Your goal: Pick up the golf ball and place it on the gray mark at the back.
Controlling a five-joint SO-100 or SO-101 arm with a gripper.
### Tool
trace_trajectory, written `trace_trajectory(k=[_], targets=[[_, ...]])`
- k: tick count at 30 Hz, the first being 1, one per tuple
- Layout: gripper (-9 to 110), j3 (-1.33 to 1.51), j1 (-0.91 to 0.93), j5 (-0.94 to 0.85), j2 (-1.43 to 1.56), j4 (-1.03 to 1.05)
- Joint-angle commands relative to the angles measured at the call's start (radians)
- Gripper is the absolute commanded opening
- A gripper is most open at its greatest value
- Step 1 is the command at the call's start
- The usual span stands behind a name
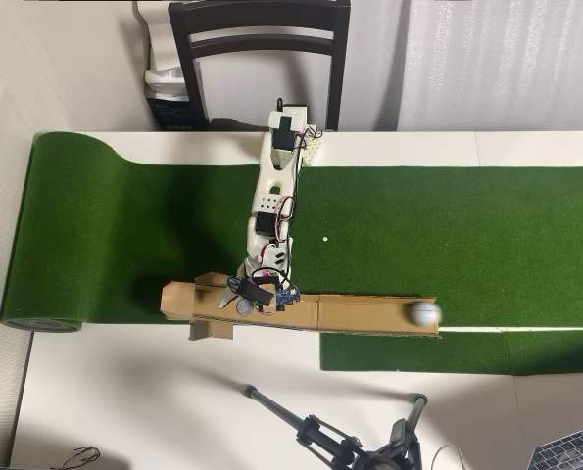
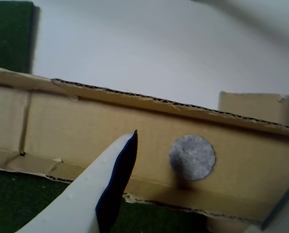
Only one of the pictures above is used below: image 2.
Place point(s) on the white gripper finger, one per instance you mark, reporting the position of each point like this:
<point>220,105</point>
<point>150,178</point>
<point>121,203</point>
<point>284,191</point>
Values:
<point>287,213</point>

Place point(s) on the white gripper finger with black pad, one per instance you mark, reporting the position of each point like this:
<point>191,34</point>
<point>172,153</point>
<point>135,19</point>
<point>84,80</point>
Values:
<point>86,194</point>

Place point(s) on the round gray felt mark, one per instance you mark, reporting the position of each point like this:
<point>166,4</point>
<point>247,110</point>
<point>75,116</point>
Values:
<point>191,157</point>

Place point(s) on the long green putting mat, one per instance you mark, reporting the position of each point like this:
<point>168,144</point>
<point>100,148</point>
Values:
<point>25,201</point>

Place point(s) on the brown cardboard ramp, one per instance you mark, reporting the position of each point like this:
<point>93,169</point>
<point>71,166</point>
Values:
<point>86,126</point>

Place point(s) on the cardboard cross support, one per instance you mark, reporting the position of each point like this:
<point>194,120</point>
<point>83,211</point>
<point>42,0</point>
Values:
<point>251,106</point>

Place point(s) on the green turf piece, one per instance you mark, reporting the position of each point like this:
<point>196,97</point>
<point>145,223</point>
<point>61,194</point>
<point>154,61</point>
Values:
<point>8,36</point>

